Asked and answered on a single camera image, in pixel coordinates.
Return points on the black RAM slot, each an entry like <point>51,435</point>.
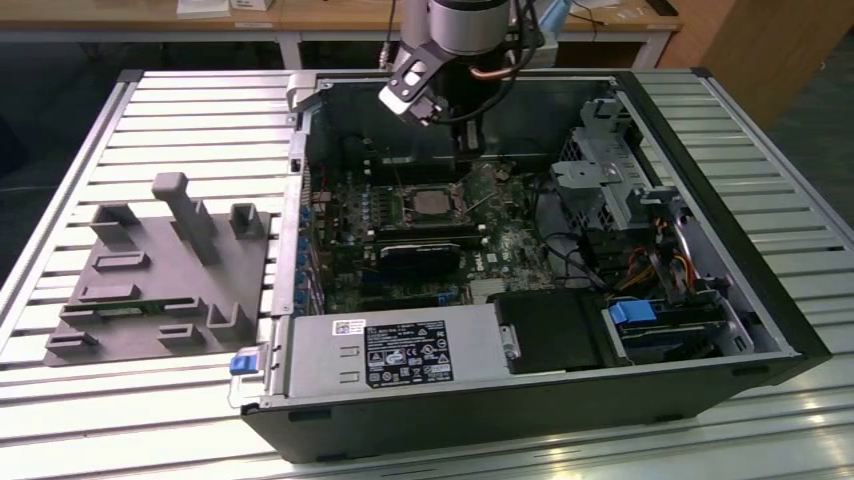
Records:
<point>420,172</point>
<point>420,178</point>
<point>427,242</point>
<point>427,237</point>
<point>427,228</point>
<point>420,161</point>
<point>420,167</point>
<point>427,233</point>

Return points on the CPU socket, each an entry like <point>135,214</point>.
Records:
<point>456,218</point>

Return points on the coin battery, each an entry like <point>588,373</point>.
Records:
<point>502,173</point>

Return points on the metal drive cage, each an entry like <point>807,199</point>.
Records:
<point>587,175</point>

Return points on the green motherboard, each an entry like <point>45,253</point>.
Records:
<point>514,250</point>

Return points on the black graphics card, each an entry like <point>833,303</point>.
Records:
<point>416,262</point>

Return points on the small black item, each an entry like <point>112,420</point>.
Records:
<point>662,6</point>

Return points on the small white box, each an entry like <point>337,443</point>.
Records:
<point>249,4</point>

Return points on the silver chipset heatsink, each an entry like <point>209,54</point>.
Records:
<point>487,288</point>

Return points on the wooden cabinet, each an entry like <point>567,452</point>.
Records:
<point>767,50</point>

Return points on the black drive box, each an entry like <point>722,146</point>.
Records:
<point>547,330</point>

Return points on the blue disk carrier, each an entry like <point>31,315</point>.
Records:
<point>630,312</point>

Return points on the silver power supply unit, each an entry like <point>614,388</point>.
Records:
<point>320,360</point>

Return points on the wooden desk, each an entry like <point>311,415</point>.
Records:
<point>100,22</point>

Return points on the gray parts rack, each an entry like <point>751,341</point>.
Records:
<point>167,280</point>

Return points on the blue case latch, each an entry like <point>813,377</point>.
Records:
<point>243,364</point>

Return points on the black PC case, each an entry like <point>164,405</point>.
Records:
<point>467,425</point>

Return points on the green RAM stick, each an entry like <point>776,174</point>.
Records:
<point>120,311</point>

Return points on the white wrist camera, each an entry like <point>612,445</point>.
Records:
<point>408,87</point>

